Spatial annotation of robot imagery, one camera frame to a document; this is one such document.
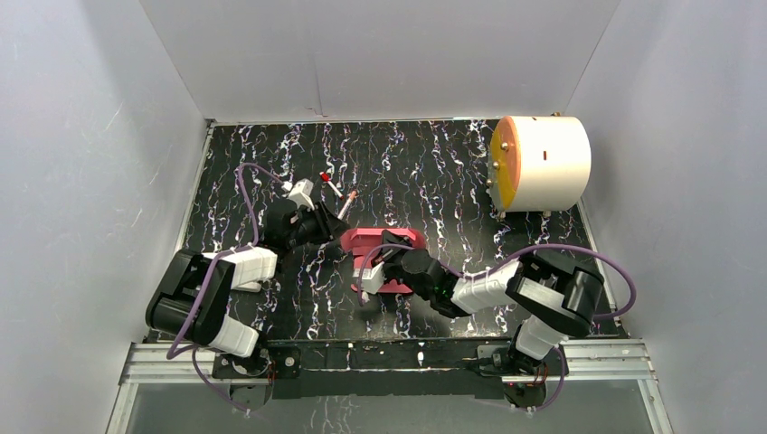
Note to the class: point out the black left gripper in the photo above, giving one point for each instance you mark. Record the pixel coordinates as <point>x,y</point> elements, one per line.
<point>319,221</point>

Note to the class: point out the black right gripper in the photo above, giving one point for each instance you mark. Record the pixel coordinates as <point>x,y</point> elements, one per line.
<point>388,263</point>

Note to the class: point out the pink cardboard box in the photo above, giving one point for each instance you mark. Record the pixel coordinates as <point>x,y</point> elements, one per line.
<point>359,241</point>

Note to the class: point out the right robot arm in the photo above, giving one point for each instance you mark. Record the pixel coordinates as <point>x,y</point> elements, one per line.
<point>560,294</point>

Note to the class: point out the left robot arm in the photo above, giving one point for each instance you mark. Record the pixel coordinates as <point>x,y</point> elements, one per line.
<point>191,299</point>

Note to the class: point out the orange capped white marker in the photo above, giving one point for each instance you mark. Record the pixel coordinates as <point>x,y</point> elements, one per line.
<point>347,205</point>

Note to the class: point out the red capped white marker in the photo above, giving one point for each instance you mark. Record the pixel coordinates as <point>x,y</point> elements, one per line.
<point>327,179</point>

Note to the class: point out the white cylindrical drum device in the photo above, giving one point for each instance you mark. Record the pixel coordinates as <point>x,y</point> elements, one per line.
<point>538,164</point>

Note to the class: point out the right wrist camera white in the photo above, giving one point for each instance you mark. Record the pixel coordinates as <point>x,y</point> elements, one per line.
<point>368,280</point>

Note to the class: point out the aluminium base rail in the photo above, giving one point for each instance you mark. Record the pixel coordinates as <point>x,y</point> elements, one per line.
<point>591,359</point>

